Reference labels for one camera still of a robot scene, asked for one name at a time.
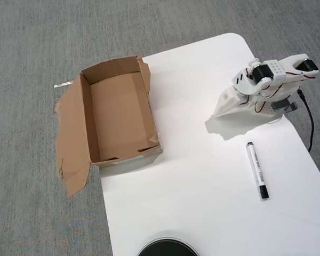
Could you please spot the black round disc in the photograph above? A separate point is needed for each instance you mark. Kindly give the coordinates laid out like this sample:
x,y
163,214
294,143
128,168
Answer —
x,y
168,248

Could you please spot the white paper strip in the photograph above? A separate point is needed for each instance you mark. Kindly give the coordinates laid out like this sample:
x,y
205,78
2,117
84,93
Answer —
x,y
62,85

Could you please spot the open brown cardboard box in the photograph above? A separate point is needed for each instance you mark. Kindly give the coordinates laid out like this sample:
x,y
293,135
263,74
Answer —
x,y
117,120

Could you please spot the white marker pen black cap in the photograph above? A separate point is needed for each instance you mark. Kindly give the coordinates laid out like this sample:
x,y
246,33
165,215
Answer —
x,y
256,168

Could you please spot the white gripper with hole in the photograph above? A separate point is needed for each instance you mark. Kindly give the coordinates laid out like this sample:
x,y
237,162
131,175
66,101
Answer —
x,y
225,102

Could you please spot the grey table clamp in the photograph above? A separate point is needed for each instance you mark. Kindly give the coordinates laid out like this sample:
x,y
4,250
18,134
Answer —
x,y
285,106

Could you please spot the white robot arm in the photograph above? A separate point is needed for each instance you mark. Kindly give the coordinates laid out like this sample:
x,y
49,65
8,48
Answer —
x,y
276,70

